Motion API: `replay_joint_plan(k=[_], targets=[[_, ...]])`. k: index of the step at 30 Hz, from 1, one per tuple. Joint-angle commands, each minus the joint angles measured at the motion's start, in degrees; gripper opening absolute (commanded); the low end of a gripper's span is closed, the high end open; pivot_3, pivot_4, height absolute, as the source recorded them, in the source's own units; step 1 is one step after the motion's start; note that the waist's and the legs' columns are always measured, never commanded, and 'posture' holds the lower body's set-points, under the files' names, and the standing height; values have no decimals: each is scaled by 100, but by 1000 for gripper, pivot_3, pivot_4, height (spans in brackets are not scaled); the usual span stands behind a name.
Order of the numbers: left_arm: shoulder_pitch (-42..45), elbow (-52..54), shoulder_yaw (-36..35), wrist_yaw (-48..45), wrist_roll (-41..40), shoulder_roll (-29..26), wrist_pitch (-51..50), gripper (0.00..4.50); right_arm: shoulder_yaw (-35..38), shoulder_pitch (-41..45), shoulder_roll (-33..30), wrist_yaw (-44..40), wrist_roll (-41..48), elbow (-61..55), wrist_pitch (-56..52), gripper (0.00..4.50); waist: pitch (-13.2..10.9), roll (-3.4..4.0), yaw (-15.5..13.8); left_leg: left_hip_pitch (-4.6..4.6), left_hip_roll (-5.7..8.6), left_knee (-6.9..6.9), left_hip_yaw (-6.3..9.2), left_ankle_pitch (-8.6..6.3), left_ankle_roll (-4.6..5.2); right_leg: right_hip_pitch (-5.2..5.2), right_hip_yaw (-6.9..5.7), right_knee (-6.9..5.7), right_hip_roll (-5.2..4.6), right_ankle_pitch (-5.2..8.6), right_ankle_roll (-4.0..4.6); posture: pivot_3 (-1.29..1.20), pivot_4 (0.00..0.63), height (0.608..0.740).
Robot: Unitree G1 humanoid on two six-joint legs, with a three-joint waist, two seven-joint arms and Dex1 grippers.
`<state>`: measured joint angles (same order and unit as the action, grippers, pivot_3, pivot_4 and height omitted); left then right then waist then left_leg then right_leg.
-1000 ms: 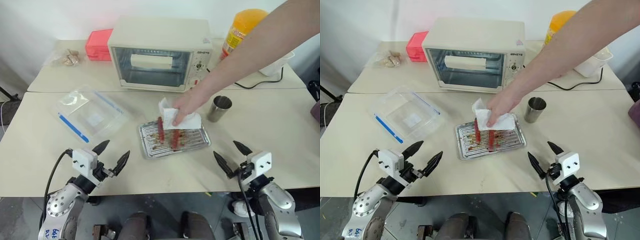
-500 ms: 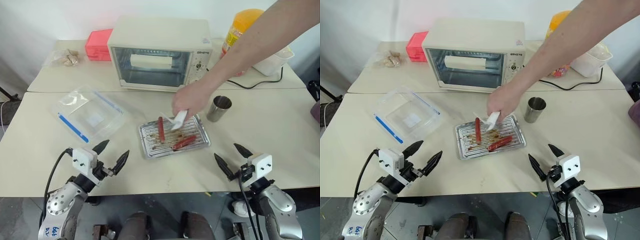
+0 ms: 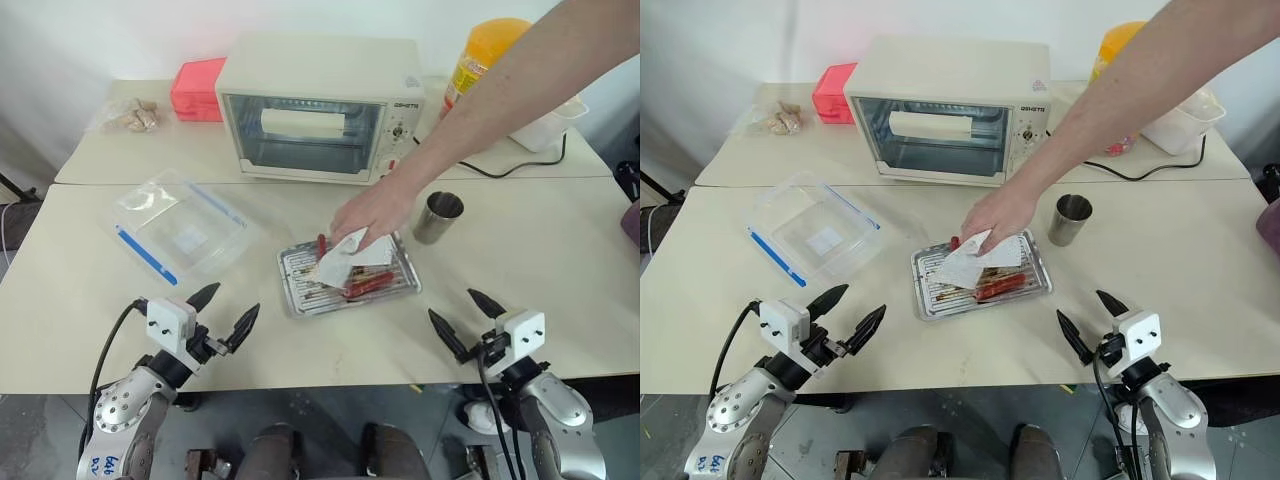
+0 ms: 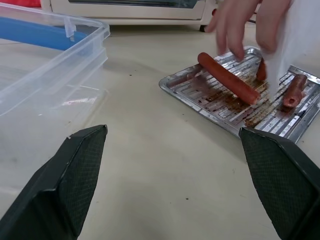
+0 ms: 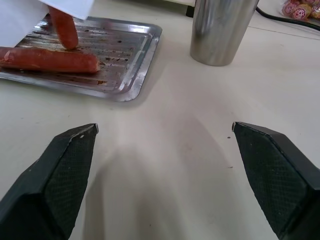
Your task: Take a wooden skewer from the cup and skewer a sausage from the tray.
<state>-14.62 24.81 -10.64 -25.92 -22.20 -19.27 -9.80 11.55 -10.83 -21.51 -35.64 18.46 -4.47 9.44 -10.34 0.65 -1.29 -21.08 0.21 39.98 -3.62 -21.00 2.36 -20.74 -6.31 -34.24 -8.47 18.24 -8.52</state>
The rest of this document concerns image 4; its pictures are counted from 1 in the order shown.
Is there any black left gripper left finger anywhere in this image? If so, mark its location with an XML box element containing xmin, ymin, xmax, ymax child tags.
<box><xmin>0</xmin><ymin>124</ymin><xmax>109</xmax><ymax>240</ymax></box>

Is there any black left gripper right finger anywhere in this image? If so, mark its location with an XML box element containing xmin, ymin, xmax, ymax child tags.
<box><xmin>238</xmin><ymin>126</ymin><xmax>320</xmax><ymax>240</ymax></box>

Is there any red-brown sausage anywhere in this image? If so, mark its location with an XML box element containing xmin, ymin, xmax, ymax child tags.
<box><xmin>282</xmin><ymin>73</ymin><xmax>309</xmax><ymax>109</ymax></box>
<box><xmin>197</xmin><ymin>51</ymin><xmax>262</xmax><ymax>105</ymax></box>
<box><xmin>256</xmin><ymin>58</ymin><xmax>268</xmax><ymax>82</ymax></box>

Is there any white paper tissue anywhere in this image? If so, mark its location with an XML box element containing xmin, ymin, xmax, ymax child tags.
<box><xmin>261</xmin><ymin>0</ymin><xmax>320</xmax><ymax>94</ymax></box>

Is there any ribbed metal baking tray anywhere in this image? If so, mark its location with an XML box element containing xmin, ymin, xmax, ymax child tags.
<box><xmin>158</xmin><ymin>46</ymin><xmax>320</xmax><ymax>145</ymax></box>

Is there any person's bare hand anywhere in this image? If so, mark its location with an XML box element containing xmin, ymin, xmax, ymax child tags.
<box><xmin>206</xmin><ymin>0</ymin><xmax>293</xmax><ymax>61</ymax></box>

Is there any clear plastic storage container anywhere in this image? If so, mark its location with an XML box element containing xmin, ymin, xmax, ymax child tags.
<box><xmin>0</xmin><ymin>2</ymin><xmax>111</xmax><ymax>198</ymax></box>

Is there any red object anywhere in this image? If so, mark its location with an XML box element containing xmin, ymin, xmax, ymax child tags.
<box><xmin>23</xmin><ymin>0</ymin><xmax>43</xmax><ymax>8</ymax></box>

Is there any white toaster oven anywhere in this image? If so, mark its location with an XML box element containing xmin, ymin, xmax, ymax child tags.
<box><xmin>39</xmin><ymin>0</ymin><xmax>221</xmax><ymax>32</ymax></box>

